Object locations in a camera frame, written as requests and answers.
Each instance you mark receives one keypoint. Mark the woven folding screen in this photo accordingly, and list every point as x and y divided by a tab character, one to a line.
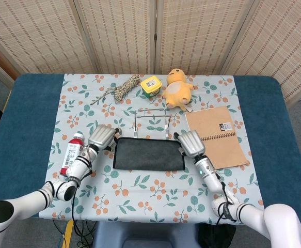
49	33

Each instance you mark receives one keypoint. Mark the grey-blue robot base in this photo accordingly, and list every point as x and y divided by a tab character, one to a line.
145	235

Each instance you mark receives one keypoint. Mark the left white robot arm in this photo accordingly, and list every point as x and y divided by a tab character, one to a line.
23	204

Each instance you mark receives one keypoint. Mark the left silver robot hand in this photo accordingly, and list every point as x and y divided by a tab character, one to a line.
102	137

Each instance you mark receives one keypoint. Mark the kraft spiral notebook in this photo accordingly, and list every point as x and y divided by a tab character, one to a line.
217	124

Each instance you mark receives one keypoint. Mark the yellow plush toy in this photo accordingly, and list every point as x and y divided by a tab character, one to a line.
177	90

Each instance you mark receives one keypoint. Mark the green tub with yellow lid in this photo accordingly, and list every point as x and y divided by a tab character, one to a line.
150	84

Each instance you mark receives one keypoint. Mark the yellow bar under table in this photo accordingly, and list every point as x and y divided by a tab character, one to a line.
67	235

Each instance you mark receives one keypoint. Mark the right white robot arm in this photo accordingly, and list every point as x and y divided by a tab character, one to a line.
276	219

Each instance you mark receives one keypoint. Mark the teal table cover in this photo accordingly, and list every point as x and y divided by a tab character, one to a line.
23	129

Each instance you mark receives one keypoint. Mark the blue cloth with dark back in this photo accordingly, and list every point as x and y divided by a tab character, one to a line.
147	155

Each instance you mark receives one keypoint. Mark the red juice bottle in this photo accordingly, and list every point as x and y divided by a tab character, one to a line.
72	147

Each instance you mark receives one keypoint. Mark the floral print tablecloth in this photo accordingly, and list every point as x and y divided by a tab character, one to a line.
140	191

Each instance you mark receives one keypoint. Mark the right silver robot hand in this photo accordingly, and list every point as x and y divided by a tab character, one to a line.
191	144

